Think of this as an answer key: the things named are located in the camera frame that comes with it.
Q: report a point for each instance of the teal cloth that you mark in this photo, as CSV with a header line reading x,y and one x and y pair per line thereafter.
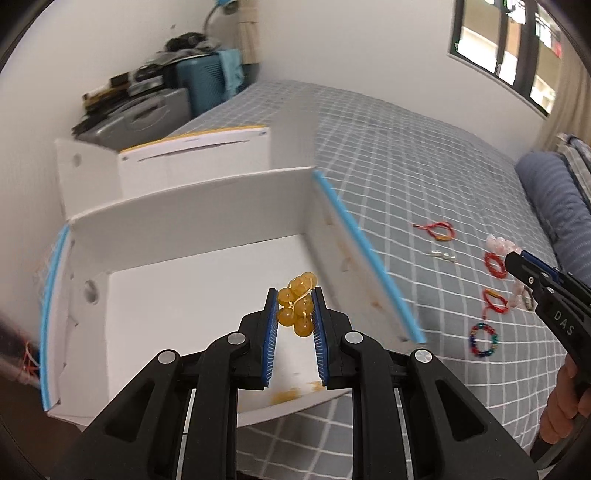
x,y
231,67

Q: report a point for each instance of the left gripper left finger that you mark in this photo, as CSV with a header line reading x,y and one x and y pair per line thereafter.
x,y
255,366

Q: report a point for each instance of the white blue cardboard box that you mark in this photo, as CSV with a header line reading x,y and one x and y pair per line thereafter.
x,y
169,244

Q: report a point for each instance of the grey checked bed cover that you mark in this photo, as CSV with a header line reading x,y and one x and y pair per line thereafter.
x,y
427,195

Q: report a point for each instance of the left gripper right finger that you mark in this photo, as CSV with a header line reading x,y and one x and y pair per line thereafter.
x,y
335,367

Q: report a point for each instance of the blue desk lamp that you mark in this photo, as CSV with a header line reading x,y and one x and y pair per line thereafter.
x,y
221,22

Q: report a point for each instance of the teal suitcase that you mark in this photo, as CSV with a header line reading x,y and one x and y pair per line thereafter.
x,y
203,79

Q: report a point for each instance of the dark framed window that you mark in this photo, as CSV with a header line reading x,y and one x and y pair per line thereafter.
x,y
516,42

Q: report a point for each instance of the person's right hand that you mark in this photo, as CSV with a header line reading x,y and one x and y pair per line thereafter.
x,y
556,422

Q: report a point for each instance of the grey suitcase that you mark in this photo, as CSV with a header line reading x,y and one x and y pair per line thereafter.
x,y
141,120

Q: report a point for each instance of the blue striped pillow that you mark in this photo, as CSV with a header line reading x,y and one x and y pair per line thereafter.
x,y
560,208

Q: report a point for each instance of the beige curtain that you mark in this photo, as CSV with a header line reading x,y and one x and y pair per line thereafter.
x,y
571,111

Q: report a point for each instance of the folded checked blanket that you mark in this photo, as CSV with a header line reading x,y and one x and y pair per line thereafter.
x,y
576,155

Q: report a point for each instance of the red cord bracelet gold tube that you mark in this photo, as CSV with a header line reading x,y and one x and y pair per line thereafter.
x,y
495,302

